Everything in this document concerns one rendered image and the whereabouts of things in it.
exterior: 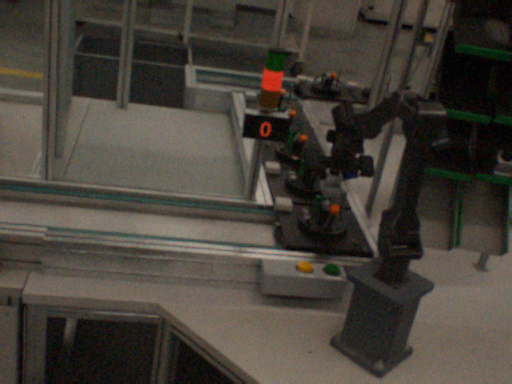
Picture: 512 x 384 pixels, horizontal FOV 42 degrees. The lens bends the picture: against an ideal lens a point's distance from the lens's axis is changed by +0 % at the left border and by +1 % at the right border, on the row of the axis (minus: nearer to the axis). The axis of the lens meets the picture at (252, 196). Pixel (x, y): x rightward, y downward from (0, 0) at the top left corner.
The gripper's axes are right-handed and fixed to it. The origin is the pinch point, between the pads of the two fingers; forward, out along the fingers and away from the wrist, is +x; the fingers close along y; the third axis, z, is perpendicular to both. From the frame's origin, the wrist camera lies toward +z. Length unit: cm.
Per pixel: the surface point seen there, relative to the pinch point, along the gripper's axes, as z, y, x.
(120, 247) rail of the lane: -25, 54, 4
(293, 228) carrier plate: -12.1, 8.5, 11.3
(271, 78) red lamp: 19.2, 19.6, -12.5
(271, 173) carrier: 17.0, 10.2, 31.4
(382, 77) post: 88, -44, 61
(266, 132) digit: 10.4, 18.4, -0.3
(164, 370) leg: -50, 40, 22
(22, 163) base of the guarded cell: 20, 89, 47
